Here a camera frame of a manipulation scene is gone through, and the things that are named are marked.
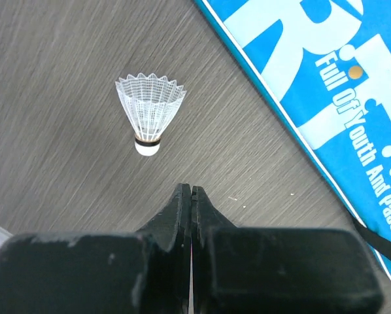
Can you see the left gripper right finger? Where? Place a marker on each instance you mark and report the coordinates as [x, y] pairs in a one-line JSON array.
[[277, 270]]

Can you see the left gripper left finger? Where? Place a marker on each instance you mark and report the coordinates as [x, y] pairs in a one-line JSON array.
[[146, 271]]

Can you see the shuttlecock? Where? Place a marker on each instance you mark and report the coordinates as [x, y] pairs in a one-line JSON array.
[[150, 103]]

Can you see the blue racket bag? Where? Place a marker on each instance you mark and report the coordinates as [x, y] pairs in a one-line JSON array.
[[324, 67]]

